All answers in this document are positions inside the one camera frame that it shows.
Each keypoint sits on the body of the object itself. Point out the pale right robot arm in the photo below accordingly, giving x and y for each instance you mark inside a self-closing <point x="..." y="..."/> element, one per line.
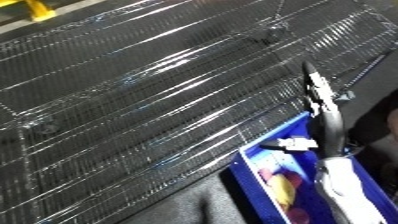
<point x="349" y="193"/>

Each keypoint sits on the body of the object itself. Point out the pink and yellow soft toy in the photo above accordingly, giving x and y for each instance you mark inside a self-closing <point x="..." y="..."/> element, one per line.
<point x="284" y="191"/>

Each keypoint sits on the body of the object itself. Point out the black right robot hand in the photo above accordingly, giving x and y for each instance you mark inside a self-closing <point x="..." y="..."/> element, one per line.
<point x="330" y="126"/>

